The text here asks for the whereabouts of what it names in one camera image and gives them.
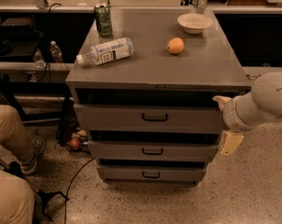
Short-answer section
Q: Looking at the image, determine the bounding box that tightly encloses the small standing water bottle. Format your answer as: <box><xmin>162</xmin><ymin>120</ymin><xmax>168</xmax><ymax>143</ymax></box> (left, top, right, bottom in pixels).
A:
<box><xmin>49</xmin><ymin>41</ymin><xmax>63</xmax><ymax>63</ymax></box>

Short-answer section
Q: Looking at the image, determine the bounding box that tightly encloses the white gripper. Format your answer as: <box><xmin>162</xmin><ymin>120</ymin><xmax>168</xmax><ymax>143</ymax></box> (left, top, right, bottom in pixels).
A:
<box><xmin>213</xmin><ymin>95</ymin><xmax>252</xmax><ymax>156</ymax></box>

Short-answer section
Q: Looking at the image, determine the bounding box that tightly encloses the grey top drawer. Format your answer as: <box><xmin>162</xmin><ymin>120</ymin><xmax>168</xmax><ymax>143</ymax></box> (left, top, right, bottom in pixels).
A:
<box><xmin>74</xmin><ymin>104</ymin><xmax>223</xmax><ymax>133</ymax></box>

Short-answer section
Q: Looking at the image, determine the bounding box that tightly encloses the grey sneaker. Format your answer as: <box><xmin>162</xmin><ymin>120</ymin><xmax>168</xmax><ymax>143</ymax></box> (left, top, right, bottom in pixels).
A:
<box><xmin>21</xmin><ymin>136</ymin><xmax>46</xmax><ymax>175</ymax></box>

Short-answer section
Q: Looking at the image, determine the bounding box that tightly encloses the black grabber stick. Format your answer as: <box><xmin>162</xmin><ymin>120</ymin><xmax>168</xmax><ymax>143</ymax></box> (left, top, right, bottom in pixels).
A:
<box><xmin>0</xmin><ymin>151</ymin><xmax>70</xmax><ymax>222</ymax></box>

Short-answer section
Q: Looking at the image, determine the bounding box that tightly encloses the grey drawer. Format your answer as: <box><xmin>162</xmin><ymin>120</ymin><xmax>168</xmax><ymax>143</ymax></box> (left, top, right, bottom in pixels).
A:
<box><xmin>97</xmin><ymin>165</ymin><xmax>206</xmax><ymax>182</ymax></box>
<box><xmin>74</xmin><ymin>104</ymin><xmax>223</xmax><ymax>133</ymax></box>
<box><xmin>88</xmin><ymin>141</ymin><xmax>219</xmax><ymax>161</ymax></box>

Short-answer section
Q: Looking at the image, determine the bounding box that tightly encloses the grey bottom drawer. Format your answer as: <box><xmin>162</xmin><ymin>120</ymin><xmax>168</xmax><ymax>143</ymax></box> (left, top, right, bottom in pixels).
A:
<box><xmin>97</xmin><ymin>165</ymin><xmax>206</xmax><ymax>182</ymax></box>

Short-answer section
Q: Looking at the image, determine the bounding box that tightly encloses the grey metal drawer cabinet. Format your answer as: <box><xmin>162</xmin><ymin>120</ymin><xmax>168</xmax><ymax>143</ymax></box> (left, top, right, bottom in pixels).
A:
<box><xmin>65</xmin><ymin>7</ymin><xmax>252</xmax><ymax>187</ymax></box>

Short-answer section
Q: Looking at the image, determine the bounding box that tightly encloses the white paper bowl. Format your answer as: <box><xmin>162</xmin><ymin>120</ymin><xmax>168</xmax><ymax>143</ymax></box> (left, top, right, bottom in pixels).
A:
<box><xmin>177</xmin><ymin>13</ymin><xmax>212</xmax><ymax>35</ymax></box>

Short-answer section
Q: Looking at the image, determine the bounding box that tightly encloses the black floor cable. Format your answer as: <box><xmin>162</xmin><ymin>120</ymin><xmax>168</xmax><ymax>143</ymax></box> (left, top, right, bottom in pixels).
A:
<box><xmin>63</xmin><ymin>158</ymin><xmax>96</xmax><ymax>224</ymax></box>

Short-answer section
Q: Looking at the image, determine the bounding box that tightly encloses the person leg in khaki trousers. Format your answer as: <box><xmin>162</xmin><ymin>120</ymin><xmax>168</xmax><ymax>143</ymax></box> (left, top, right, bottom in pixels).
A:
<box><xmin>0</xmin><ymin>105</ymin><xmax>35</xmax><ymax>164</ymax></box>

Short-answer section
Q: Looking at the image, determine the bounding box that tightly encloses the clear plastic water bottle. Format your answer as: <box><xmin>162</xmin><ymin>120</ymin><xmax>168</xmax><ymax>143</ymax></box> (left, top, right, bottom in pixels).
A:
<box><xmin>77</xmin><ymin>37</ymin><xmax>134</xmax><ymax>65</ymax></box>

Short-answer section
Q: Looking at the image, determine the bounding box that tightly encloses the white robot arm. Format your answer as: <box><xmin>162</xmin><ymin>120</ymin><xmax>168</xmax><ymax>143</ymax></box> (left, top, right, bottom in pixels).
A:
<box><xmin>213</xmin><ymin>72</ymin><xmax>282</xmax><ymax>156</ymax></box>

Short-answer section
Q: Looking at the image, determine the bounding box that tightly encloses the grey middle drawer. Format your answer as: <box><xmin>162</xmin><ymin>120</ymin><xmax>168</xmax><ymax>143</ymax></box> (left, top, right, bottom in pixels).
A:
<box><xmin>88</xmin><ymin>141</ymin><xmax>219</xmax><ymax>161</ymax></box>

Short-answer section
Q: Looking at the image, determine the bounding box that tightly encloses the red apple on floor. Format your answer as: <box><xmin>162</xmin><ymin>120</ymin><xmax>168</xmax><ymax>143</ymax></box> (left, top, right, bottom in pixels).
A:
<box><xmin>69</xmin><ymin>137</ymin><xmax>81</xmax><ymax>150</ymax></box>

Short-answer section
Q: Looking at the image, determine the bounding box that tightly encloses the orange fruit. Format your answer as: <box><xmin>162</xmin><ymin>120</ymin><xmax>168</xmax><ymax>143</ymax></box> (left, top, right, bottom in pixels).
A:
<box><xmin>167</xmin><ymin>37</ymin><xmax>184</xmax><ymax>54</ymax></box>

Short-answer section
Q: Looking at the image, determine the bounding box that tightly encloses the green soda can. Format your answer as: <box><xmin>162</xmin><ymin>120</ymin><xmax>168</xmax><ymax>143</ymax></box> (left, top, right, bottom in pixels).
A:
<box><xmin>94</xmin><ymin>3</ymin><xmax>112</xmax><ymax>36</ymax></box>

